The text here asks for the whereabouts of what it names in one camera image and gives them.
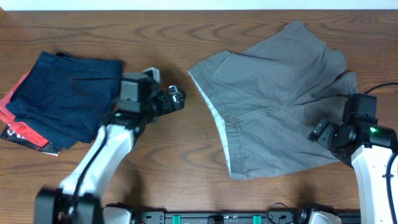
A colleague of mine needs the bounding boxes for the grey shorts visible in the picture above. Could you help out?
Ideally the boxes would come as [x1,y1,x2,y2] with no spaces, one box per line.
[188,21,358,180]

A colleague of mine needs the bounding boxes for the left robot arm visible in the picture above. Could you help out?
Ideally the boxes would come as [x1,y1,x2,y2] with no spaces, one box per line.
[34,68,186,223]

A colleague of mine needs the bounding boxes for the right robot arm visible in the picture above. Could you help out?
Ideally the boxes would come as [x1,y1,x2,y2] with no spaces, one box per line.
[308,93,397,223]

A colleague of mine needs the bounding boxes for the folded navy blue garment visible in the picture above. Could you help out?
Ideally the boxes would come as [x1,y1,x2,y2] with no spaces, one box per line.
[6,52,123,149]

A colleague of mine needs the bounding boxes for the black printed garment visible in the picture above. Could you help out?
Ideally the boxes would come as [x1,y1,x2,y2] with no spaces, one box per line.
[1,125,61,156]

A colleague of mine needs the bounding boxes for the folded red garment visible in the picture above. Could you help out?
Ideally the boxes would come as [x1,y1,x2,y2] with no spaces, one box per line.
[1,73,49,147]

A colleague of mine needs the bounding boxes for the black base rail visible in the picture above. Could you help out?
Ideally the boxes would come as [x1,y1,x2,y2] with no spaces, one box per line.
[102,202,363,224]

